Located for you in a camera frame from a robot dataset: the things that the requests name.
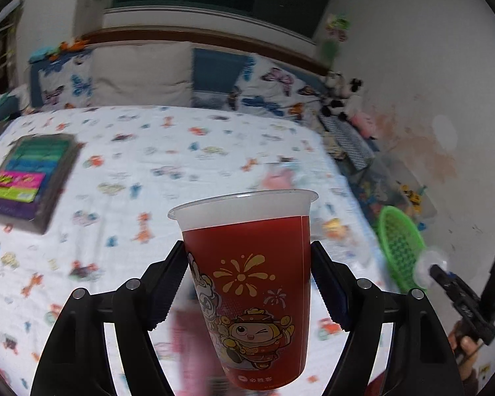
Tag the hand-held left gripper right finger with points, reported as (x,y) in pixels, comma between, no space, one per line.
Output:
(330,284)

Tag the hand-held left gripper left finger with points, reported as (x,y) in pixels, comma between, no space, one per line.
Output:
(169,284)

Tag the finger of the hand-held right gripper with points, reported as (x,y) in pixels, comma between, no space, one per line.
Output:
(441,277)

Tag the clear plastic lid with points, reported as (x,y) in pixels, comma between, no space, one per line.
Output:
(425,262)

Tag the green plastic basket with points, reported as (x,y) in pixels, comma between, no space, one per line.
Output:
(398,243)

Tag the red printed paper cup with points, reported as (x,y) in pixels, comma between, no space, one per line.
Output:
(247,247)

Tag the person's right forearm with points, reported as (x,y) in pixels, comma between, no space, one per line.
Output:
(476,381)

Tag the person's right hand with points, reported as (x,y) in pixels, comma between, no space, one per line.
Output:
(466,344)

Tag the clear storage box with toys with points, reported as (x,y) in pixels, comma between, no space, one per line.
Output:
(396,185)

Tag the printed white bed sheet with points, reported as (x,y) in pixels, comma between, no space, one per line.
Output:
(148,165)

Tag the grey patterned cloth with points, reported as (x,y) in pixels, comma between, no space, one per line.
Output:
(348,142)

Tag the pink plush toy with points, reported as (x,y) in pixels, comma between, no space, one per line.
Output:
(365,123)

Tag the black and white plush toy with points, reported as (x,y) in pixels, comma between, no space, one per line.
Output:
(340,95)

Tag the large butterfly print pillow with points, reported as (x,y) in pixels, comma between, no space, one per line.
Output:
(272,90)

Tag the beige pillow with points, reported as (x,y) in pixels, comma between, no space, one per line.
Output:
(140,74)

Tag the blue padded headboard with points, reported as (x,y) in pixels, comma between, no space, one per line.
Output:
(214,70)

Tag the small butterfly print pillow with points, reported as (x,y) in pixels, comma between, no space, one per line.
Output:
(62,86)

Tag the wooden headboard ledge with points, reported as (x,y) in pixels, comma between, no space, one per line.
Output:
(169,33)

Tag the colourful pinwheel toy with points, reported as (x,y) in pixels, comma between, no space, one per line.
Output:
(335,33)

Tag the orange toy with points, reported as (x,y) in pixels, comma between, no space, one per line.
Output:
(72,45)

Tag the blue toy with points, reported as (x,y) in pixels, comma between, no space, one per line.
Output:
(43,54)

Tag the wooden rack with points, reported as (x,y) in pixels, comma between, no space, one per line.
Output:
(0,41)

